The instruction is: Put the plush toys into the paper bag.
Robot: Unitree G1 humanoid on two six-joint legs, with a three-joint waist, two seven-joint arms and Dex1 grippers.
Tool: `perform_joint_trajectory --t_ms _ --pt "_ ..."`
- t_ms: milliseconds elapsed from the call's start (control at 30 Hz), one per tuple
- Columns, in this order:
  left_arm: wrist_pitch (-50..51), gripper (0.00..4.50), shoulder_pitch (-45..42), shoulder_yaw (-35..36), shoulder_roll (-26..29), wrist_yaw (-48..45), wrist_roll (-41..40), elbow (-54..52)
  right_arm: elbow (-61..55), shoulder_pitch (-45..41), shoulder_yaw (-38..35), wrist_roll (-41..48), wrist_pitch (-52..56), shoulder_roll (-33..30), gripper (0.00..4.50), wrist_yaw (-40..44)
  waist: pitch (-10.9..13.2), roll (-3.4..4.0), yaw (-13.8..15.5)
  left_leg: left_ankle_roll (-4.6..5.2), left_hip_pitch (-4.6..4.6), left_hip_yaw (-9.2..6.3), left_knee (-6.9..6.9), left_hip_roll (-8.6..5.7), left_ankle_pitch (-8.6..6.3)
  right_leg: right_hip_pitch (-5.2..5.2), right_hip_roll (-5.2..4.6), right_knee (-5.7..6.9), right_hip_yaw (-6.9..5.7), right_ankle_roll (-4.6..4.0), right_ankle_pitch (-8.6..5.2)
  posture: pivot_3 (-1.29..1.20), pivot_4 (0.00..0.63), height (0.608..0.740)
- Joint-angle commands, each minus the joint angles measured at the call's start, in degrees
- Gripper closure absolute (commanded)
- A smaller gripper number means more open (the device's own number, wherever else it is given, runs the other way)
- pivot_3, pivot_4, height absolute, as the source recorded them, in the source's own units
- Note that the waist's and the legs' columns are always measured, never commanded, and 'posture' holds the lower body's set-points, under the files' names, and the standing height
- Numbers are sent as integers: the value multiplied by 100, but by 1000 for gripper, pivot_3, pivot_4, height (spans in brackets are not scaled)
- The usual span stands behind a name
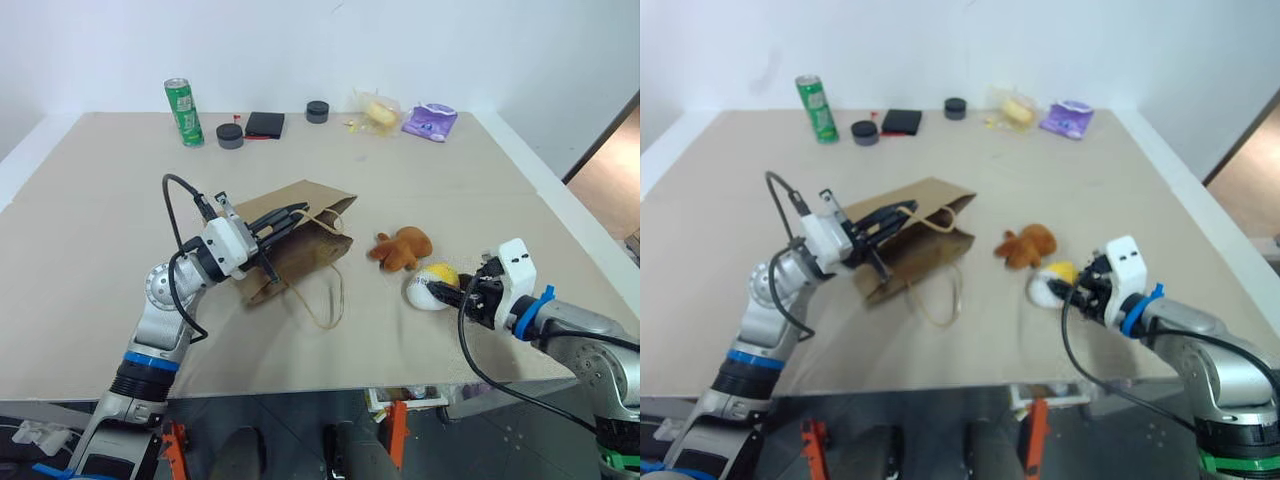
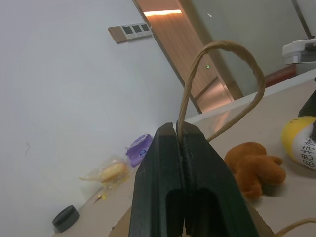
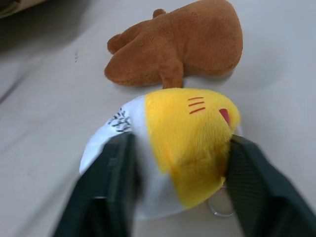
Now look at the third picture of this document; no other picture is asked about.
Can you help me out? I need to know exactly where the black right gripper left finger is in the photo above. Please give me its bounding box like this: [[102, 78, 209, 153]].
[[50, 132, 146, 237]]

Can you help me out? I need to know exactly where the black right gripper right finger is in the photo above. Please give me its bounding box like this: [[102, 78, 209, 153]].
[[226, 134, 316, 237]]

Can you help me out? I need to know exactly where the yellow and white plush toy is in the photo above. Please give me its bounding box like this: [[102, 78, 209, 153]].
[[79, 87, 241, 219]]

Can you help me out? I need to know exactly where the brown plush toy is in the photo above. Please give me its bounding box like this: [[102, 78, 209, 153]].
[[103, 0, 245, 89]]

